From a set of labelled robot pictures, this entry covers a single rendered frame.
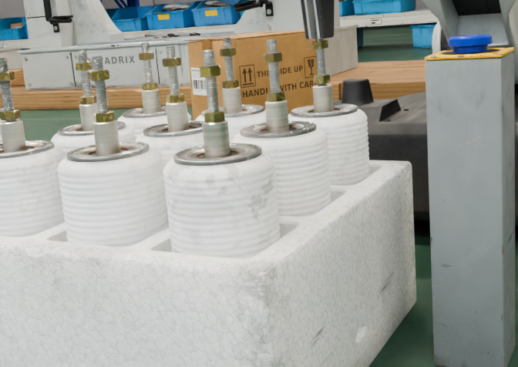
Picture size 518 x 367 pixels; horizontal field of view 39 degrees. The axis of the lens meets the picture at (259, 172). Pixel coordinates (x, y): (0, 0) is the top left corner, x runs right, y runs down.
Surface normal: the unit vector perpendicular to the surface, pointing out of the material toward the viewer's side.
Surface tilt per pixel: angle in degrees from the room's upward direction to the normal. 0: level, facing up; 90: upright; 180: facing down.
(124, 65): 90
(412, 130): 46
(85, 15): 90
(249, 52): 90
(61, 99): 90
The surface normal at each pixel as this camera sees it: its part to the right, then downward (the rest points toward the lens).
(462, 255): -0.46, 0.23
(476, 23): -0.42, -0.29
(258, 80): 0.57, 0.14
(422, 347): -0.08, -0.97
